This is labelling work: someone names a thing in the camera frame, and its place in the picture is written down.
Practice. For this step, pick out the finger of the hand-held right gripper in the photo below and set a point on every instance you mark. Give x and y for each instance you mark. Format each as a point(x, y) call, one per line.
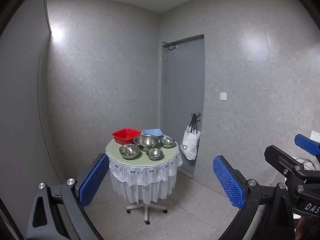
point(280, 157)
point(307, 143)

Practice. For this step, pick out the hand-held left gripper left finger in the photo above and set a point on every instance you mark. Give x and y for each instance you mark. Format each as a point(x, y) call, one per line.
point(93, 177)

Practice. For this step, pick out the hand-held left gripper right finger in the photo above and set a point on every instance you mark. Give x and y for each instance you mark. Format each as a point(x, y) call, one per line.
point(228, 182)

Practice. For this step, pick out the small steel bowl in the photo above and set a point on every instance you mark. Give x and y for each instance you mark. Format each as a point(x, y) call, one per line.
point(167, 142)
point(155, 154)
point(128, 152)

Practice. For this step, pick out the red plastic basin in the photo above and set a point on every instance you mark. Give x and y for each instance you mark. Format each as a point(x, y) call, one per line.
point(125, 136)

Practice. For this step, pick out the large steel bowl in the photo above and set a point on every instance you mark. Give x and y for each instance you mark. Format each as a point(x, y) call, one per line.
point(146, 142)

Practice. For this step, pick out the blue plastic basin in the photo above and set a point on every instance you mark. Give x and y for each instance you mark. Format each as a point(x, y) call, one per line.
point(151, 131)

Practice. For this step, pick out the green checked table mat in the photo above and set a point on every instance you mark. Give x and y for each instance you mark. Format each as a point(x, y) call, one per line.
point(140, 161)

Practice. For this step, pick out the white tote bag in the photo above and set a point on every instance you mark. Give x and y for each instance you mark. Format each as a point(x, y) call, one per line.
point(191, 145)

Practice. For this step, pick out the white swivel table base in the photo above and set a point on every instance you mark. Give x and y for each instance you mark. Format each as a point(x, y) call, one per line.
point(146, 208)

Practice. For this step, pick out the grey door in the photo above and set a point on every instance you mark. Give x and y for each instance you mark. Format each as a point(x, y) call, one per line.
point(182, 85)

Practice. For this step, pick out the metal door closer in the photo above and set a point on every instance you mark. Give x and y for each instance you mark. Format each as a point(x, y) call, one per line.
point(170, 45)

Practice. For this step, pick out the white wall socket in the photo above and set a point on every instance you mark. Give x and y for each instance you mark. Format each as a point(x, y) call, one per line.
point(315, 135)

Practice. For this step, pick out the white light switch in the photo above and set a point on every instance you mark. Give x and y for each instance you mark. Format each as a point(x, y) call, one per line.
point(223, 96)

